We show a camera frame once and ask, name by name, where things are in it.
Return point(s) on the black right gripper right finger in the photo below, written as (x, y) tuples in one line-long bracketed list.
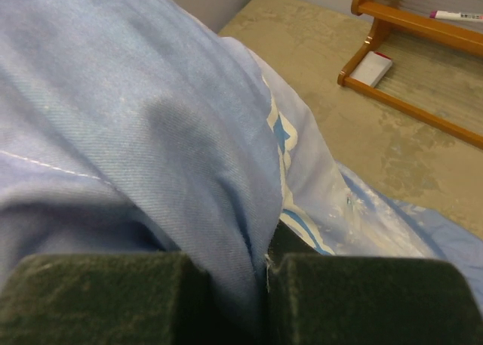
[(323, 299)]

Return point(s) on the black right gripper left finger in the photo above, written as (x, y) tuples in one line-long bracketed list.
[(105, 299)]

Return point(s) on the blue and pink printed pillowcase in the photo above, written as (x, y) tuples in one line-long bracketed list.
[(127, 125)]

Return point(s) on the white eraser box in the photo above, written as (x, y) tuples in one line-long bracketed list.
[(372, 68)]

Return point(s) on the wooden rack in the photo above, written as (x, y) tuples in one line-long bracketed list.
[(436, 75)]

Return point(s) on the magenta capped marker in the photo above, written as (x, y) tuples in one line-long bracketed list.
[(456, 16)]

